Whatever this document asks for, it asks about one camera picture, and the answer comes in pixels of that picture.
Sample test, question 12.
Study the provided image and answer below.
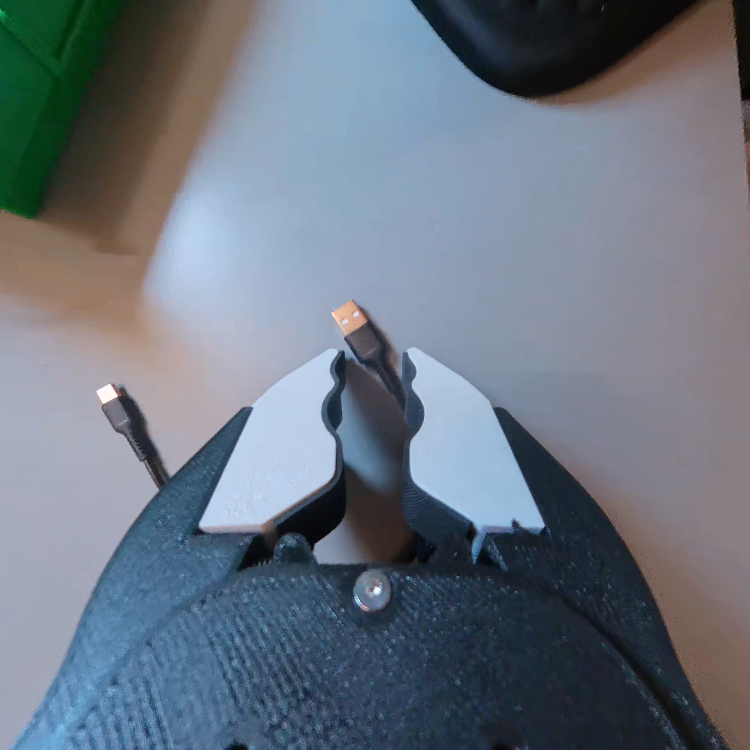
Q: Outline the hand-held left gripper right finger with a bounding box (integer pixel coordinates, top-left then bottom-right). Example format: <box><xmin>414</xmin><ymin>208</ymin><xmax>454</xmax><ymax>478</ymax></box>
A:
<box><xmin>400</xmin><ymin>347</ymin><xmax>547</xmax><ymax>562</ymax></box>

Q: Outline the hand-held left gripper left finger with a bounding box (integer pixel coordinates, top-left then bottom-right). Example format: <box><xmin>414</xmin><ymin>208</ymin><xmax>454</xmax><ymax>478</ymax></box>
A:
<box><xmin>198</xmin><ymin>348</ymin><xmax>348</xmax><ymax>546</ymax></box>

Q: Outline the green plastic bin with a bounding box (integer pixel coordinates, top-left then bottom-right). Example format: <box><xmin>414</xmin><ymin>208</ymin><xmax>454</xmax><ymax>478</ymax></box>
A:
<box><xmin>0</xmin><ymin>0</ymin><xmax>127</xmax><ymax>219</ymax></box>

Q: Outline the black pouch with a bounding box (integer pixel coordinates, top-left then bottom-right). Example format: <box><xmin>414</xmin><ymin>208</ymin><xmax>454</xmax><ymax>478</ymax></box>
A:
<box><xmin>410</xmin><ymin>0</ymin><xmax>704</xmax><ymax>99</ymax></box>

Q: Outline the black braided usb cable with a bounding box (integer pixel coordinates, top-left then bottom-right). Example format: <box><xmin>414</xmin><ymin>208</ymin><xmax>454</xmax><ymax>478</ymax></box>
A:
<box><xmin>95</xmin><ymin>299</ymin><xmax>409</xmax><ymax>490</ymax></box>

